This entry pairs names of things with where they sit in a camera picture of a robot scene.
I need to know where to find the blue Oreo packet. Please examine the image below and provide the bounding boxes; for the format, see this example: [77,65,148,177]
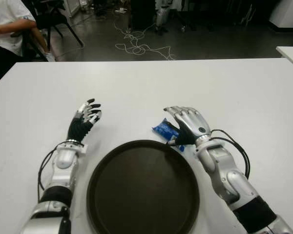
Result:
[151,117,186,152]

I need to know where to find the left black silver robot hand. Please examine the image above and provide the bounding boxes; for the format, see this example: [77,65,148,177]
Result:
[67,98,102,144]

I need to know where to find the person in white shirt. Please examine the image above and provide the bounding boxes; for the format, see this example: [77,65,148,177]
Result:
[0,0,57,81]

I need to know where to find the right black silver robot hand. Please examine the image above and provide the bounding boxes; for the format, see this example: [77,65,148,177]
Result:
[164,105,212,146]

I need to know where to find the white storage unit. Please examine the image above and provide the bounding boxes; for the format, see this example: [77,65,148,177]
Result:
[63,0,82,18]

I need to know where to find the tangled white floor cable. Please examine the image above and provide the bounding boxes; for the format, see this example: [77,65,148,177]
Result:
[113,13,176,60]

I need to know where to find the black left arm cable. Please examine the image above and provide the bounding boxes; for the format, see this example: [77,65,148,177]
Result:
[37,145,62,202]

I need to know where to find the silver humanoid robot legs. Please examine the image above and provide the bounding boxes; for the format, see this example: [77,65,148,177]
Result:
[155,0,172,36]

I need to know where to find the black chair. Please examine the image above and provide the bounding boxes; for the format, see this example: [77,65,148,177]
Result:
[21,0,85,61]

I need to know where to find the round dark brown tray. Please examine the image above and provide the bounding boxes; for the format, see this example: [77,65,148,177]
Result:
[86,139,201,234]

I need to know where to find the white cabinet with black base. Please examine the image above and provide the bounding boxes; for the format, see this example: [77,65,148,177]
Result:
[268,0,293,32]

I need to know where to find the white side table corner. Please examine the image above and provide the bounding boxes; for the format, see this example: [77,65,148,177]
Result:
[275,45,293,72]

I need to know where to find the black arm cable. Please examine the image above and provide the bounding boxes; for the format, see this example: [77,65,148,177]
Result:
[210,129,251,178]
[37,145,62,202]

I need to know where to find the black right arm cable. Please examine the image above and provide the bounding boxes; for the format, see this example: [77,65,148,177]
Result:
[210,129,251,178]

